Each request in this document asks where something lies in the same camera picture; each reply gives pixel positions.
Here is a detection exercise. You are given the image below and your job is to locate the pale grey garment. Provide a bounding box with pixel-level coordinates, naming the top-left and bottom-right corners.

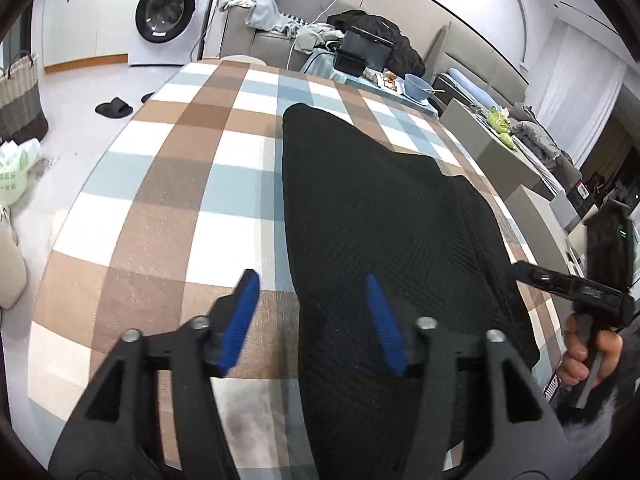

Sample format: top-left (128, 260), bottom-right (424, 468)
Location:
top-left (295, 22), bottom-right (346, 54)

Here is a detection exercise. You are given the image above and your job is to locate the white cabinet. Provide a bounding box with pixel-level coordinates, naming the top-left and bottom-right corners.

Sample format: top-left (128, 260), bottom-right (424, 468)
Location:
top-left (42, 0), bottom-right (146, 69)

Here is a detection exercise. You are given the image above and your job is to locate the white round stool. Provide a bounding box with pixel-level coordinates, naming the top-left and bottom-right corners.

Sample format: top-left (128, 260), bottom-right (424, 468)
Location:
top-left (220, 53), bottom-right (266, 67)

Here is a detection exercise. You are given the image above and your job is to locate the woven laundry basket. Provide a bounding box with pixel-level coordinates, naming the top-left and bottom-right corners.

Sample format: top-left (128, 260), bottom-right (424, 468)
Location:
top-left (0, 52), bottom-right (49, 146)

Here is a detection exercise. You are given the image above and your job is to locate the white trash bin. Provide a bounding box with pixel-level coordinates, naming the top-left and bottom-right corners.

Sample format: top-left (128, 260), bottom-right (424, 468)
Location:
top-left (0, 220), bottom-right (29, 312)

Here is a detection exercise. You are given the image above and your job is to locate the grey sofa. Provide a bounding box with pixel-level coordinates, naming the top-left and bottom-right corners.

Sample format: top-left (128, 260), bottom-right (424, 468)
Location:
top-left (217, 0), bottom-right (351, 72)

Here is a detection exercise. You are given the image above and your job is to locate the green plush toy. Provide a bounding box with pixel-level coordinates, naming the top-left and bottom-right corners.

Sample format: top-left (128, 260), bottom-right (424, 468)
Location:
top-left (487, 106), bottom-right (515, 149)

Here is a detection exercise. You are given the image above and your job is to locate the large grey box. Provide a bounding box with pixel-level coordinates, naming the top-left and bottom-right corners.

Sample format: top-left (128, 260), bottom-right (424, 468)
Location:
top-left (440, 97), bottom-right (557, 202)

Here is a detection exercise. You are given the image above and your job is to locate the checked brown blue blanket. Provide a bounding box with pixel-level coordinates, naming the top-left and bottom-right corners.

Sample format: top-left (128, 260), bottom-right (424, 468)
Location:
top-left (27, 59), bottom-right (576, 480)

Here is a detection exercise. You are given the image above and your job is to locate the food tray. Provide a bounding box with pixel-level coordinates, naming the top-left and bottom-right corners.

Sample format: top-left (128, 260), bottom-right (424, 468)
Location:
top-left (372, 71), bottom-right (404, 93)

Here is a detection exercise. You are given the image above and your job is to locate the white green plastic bag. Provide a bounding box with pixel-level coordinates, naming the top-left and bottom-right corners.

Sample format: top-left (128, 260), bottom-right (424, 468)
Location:
top-left (0, 139), bottom-right (42, 207)

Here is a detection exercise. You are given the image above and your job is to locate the blue bowl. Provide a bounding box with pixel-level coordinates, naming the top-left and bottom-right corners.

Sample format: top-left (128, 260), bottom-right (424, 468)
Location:
top-left (403, 73), bottom-right (435, 103)

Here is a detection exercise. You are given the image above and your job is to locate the white curtain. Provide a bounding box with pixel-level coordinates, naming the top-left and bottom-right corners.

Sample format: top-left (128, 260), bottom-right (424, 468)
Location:
top-left (529, 24), bottom-right (627, 162)

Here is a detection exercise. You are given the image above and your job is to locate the light blue garment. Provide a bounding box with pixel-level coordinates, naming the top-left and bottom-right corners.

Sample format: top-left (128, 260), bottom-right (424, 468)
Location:
top-left (218, 0), bottom-right (282, 32)

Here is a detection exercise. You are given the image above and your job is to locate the light blue covered side table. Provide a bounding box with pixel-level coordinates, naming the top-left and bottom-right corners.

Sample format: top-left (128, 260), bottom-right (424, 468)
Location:
top-left (299, 49), bottom-right (441, 121)

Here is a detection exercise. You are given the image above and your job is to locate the black knitted sweater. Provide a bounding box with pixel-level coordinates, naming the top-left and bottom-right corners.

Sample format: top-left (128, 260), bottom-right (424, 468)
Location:
top-left (281, 102), bottom-right (542, 480)

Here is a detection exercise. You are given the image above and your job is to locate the grey padded jacket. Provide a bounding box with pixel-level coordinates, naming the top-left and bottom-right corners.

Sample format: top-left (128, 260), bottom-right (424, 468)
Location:
top-left (510, 102), bottom-right (576, 172)

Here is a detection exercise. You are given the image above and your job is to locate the blue rolled mat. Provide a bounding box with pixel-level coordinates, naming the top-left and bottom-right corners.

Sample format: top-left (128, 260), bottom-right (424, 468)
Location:
top-left (446, 67), bottom-right (493, 107)

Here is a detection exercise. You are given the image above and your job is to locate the small grey box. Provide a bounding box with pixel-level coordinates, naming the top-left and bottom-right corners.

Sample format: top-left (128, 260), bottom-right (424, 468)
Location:
top-left (504, 185), bottom-right (577, 281)

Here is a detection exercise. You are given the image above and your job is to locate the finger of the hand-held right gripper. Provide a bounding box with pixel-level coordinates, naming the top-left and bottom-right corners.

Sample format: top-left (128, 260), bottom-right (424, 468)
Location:
top-left (506, 261), bottom-right (588, 306)

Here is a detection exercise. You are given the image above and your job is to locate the person's right forearm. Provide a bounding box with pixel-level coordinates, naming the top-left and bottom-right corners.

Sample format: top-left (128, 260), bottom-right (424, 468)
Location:
top-left (560, 360), bottom-right (640, 463)

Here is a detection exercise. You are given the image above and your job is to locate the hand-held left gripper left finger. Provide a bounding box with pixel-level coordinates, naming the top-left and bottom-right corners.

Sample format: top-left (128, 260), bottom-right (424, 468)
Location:
top-left (47, 269), bottom-right (262, 480)

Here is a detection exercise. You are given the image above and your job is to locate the black jacket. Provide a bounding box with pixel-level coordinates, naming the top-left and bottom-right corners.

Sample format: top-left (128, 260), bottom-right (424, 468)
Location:
top-left (327, 10), bottom-right (426, 81)

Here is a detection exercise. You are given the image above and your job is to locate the person's right hand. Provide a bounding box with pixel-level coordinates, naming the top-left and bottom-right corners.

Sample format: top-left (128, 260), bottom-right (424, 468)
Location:
top-left (556, 314), bottom-right (626, 389)

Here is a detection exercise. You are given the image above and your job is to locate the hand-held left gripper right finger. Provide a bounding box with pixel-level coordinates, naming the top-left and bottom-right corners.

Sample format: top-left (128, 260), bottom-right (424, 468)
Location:
top-left (364, 274), bottom-right (576, 480)

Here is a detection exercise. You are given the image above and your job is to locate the black open box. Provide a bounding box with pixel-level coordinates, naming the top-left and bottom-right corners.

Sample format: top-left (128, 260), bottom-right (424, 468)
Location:
top-left (332, 26), bottom-right (396, 77)

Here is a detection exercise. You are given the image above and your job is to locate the white washing machine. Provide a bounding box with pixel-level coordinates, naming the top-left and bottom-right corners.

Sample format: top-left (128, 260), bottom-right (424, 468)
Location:
top-left (128, 0), bottom-right (222, 67)

